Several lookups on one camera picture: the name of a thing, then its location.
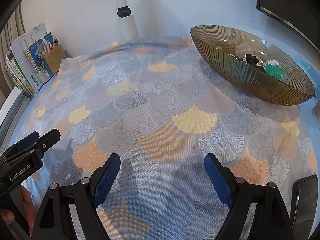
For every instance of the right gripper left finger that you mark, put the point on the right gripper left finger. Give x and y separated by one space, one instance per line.
54 220

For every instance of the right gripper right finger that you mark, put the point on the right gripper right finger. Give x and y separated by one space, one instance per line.
271 220

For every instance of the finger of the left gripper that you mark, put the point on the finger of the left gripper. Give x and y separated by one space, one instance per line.
45 142
22 144

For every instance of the dark green plastic tree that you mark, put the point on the dark green plastic tree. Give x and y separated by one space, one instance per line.
277 72

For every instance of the black small toy figure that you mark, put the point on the black small toy figure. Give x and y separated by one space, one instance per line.
251 59

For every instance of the clear case with white tape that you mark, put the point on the clear case with white tape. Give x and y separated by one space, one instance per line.
271 62

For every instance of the person's left hand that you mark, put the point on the person's left hand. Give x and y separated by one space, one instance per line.
17 214

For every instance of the black smartphone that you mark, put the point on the black smartphone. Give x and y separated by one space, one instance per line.
303 206

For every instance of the row of upright books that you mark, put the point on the row of upright books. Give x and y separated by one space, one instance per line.
26 58

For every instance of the brown cardboard pen holder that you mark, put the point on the brown cardboard pen holder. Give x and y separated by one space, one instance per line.
52 59

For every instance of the patterned fan-print table mat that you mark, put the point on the patterned fan-print table mat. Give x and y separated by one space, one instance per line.
158 105

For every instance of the white lamp pole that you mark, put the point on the white lamp pole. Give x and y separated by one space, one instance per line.
126 21

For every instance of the amber ribbed glass bowl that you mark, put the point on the amber ribbed glass bowl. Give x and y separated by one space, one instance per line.
251 79

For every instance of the wall-mounted black television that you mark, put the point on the wall-mounted black television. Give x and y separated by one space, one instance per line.
302 16

